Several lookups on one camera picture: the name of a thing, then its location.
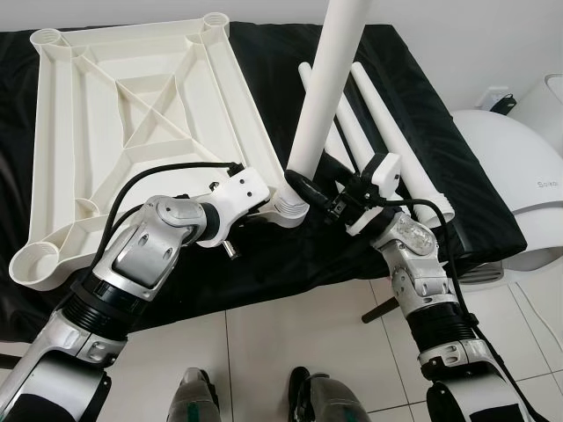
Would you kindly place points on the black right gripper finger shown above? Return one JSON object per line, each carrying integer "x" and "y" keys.
{"x": 305, "y": 189}

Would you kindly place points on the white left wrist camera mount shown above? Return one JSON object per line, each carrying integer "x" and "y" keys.
{"x": 237, "y": 192}

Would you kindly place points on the black metal bench leg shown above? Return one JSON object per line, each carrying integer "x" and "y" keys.
{"x": 378, "y": 310}

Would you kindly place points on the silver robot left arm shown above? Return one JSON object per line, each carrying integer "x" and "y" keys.
{"x": 141, "y": 255}

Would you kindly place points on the black quilted bench cover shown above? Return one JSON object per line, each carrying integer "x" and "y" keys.
{"x": 413, "y": 97}

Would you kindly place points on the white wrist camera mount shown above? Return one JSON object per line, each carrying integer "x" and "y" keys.
{"x": 384, "y": 171}
{"x": 237, "y": 192}

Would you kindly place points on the silver robot leg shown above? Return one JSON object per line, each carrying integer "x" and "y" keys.
{"x": 192, "y": 403}
{"x": 330, "y": 404}

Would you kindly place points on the silver robot left leg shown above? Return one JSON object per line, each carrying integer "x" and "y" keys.
{"x": 192, "y": 403}

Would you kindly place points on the white ribbed plastic table top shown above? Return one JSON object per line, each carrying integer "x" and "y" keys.
{"x": 88, "y": 158}

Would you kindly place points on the wall socket with black plug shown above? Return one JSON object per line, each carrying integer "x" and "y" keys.
{"x": 500, "y": 101}

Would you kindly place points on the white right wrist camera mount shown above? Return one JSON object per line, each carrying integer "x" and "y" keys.
{"x": 384, "y": 171}

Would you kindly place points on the silver robot right leg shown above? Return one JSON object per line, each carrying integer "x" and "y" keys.
{"x": 330, "y": 404}

